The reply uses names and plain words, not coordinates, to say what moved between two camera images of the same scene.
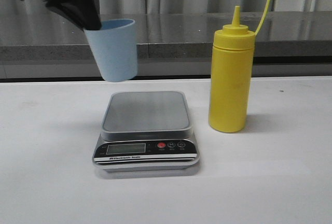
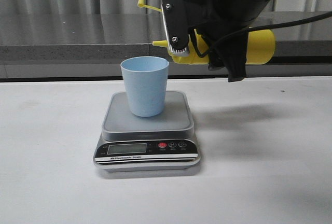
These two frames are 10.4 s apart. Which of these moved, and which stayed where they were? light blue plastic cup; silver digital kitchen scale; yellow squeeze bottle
Moved: yellow squeeze bottle; light blue plastic cup
Stayed: silver digital kitchen scale
